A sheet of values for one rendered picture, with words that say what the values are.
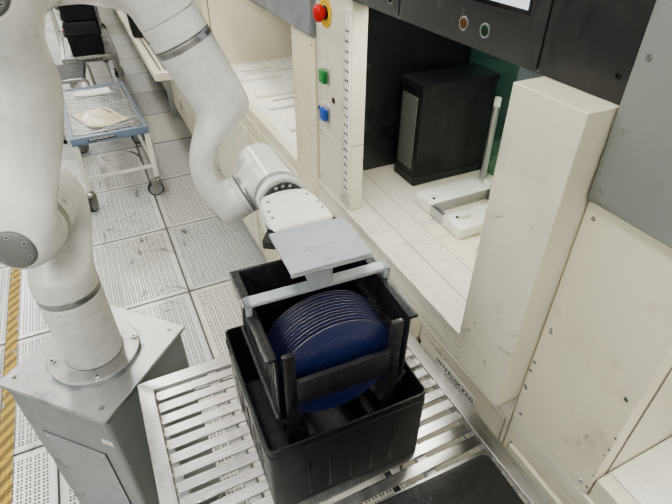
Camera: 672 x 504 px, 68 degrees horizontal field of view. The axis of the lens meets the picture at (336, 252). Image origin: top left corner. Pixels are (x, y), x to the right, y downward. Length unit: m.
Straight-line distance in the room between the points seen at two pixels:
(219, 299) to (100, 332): 1.35
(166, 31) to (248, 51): 1.98
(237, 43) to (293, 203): 2.00
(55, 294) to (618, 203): 0.93
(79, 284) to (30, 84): 0.38
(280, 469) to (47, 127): 0.64
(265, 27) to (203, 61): 1.97
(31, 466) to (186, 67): 1.62
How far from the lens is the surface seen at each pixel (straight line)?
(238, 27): 2.72
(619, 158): 0.67
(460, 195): 1.43
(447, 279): 1.17
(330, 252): 0.69
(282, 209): 0.78
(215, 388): 1.10
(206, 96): 0.81
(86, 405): 1.16
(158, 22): 0.79
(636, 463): 0.97
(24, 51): 0.82
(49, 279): 1.06
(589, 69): 0.69
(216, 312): 2.38
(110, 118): 3.34
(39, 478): 2.08
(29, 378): 1.26
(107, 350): 1.18
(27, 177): 0.92
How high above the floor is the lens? 1.61
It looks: 37 degrees down
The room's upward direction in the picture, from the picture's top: straight up
